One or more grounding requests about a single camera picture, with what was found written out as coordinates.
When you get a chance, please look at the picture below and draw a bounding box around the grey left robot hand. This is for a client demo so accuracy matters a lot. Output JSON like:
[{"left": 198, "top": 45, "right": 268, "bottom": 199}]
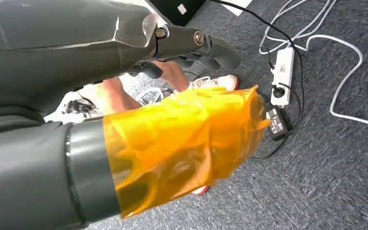
[{"left": 0, "top": 0, "right": 272, "bottom": 230}]

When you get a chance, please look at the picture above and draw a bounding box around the black box with white label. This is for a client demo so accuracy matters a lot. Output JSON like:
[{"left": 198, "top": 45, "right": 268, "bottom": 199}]
[{"left": 145, "top": 0, "right": 207, "bottom": 27}]

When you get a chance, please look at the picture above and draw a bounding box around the white panel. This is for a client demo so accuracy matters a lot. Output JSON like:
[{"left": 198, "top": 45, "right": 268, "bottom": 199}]
[{"left": 228, "top": 0, "right": 253, "bottom": 17}]

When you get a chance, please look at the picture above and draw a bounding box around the white power strip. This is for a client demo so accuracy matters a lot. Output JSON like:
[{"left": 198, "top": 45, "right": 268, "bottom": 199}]
[{"left": 270, "top": 47, "right": 295, "bottom": 108}]

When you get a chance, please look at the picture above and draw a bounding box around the black power adapter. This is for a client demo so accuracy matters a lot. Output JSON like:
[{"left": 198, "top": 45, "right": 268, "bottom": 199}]
[{"left": 265, "top": 104, "right": 292, "bottom": 142}]

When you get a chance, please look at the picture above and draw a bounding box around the thin white cable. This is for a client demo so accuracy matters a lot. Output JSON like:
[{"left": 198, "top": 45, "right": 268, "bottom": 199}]
[
  {"left": 258, "top": 0, "right": 296, "bottom": 56},
  {"left": 265, "top": 0, "right": 338, "bottom": 44}
]

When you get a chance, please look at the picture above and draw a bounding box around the black power cable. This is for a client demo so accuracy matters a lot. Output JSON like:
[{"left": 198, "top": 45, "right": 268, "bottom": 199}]
[{"left": 209, "top": 0, "right": 306, "bottom": 161}]

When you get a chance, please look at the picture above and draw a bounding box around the thick white cable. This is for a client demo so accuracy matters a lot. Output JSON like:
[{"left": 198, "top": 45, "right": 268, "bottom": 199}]
[{"left": 293, "top": 34, "right": 368, "bottom": 129}]

